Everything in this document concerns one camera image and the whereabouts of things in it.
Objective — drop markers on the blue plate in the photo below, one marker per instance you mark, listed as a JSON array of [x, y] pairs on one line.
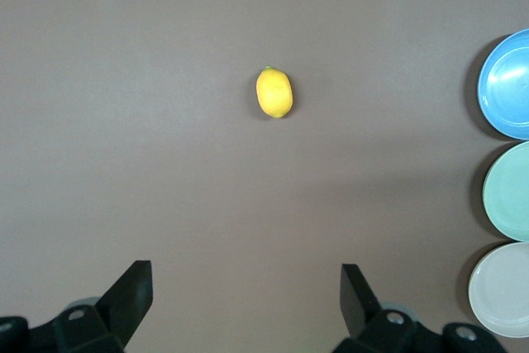
[[508, 88]]

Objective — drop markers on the yellow lemon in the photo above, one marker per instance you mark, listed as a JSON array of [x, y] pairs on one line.
[[274, 92]]

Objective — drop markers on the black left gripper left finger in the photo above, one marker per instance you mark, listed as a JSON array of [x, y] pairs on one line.
[[120, 307]]

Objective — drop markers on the beige plate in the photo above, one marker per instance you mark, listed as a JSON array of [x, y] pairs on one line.
[[504, 291]]

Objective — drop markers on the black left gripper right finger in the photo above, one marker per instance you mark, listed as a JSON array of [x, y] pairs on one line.
[[363, 320]]

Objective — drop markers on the mint green plate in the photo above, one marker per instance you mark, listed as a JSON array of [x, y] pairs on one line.
[[510, 192]]

